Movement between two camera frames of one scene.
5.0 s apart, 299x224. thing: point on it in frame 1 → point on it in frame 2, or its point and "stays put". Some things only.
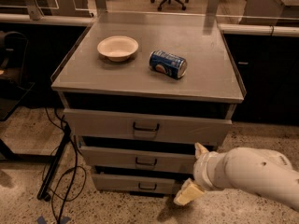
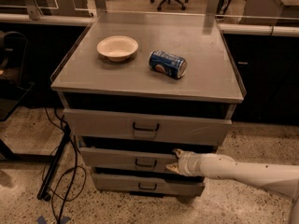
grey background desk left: x=45 y=1 stays put
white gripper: x=200 y=169 → x=190 y=163
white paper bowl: x=118 y=49 stays put
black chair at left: x=14 y=87 stays put
